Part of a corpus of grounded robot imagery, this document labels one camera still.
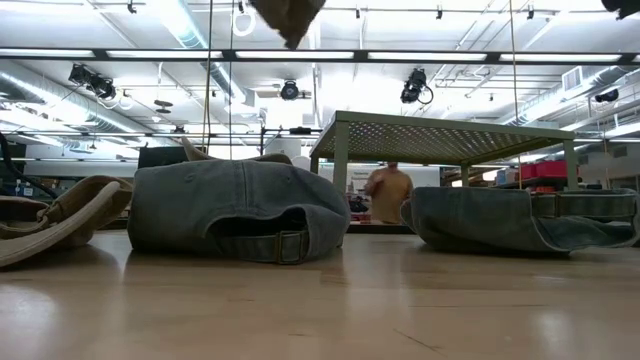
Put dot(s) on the blue denim baseball cap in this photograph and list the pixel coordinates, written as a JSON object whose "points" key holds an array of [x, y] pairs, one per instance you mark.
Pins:
{"points": [[225, 200], [475, 220]]}

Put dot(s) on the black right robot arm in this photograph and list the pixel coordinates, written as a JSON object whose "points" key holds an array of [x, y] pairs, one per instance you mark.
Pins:
{"points": [[622, 6]]}

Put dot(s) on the green perforated metal shelf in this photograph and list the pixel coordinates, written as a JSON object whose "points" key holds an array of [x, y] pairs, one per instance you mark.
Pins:
{"points": [[425, 135]]}

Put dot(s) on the white globe lamp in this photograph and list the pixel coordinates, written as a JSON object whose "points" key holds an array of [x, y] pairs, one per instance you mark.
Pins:
{"points": [[301, 164]]}

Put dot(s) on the person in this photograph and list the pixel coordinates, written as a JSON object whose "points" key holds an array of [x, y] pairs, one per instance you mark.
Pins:
{"points": [[389, 195]]}

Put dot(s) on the black ceiling spotlight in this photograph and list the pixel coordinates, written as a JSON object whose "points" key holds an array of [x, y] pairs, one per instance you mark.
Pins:
{"points": [[606, 95], [97, 84], [289, 91], [412, 87]]}

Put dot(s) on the black monitor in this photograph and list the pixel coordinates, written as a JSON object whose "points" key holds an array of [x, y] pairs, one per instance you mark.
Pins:
{"points": [[160, 157]]}

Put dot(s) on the red storage bin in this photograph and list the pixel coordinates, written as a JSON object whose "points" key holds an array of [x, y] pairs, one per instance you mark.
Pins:
{"points": [[552, 169], [528, 171]]}

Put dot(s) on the black metal stand frame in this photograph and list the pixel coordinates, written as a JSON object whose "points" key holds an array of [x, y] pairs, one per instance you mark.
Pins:
{"points": [[300, 131]]}

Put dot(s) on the black table frame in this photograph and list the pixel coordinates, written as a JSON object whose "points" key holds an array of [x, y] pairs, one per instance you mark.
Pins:
{"points": [[380, 229]]}

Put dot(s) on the black overhead frame bar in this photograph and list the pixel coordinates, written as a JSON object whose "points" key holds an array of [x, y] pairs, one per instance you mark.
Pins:
{"points": [[230, 55]]}

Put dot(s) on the silver ventilation duct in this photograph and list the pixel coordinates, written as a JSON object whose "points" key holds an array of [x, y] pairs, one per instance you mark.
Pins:
{"points": [[190, 30], [50, 100], [550, 100]]}

